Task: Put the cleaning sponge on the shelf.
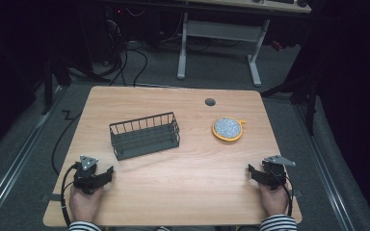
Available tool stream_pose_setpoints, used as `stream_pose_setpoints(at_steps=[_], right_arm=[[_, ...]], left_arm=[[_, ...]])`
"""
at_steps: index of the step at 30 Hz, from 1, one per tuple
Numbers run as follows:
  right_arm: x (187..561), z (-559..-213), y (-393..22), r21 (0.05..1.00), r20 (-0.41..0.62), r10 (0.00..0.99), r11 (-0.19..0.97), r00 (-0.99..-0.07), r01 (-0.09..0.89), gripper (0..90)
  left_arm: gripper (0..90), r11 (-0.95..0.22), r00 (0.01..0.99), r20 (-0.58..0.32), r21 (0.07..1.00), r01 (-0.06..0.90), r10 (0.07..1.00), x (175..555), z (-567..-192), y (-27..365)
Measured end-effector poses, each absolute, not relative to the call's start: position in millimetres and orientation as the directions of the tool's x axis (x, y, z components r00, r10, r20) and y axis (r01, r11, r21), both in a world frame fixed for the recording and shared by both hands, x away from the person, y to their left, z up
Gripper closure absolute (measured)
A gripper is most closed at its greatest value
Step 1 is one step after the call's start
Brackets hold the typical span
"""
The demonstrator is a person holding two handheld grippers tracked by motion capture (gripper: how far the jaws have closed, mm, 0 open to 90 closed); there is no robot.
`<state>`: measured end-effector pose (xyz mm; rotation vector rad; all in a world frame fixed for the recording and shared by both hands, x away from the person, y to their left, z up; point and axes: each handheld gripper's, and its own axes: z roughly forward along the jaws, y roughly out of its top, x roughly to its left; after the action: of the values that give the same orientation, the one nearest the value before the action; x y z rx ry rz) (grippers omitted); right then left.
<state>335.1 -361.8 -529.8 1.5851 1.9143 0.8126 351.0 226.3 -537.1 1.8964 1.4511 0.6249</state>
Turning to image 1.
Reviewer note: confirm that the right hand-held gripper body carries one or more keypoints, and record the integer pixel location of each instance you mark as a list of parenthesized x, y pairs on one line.
[(274, 176)]

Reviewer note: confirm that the metal floor rail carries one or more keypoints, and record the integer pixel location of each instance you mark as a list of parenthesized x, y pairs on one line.
[(326, 170), (16, 163)]

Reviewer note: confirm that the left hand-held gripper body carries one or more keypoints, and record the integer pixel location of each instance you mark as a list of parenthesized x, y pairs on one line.
[(85, 179)]

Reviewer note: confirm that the person's left hand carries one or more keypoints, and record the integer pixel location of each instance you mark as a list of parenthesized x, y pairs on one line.
[(84, 207)]

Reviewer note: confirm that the white-legged desk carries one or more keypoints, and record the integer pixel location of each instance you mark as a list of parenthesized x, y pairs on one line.
[(221, 30)]

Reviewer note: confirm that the round yellow speckled grey pad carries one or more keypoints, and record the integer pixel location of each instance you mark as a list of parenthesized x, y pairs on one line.
[(227, 128)]

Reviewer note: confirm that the person's right hand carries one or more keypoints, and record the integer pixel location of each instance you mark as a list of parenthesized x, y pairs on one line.
[(274, 202)]

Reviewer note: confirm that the black stand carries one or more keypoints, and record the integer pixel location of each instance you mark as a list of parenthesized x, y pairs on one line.
[(49, 86), (305, 93)]

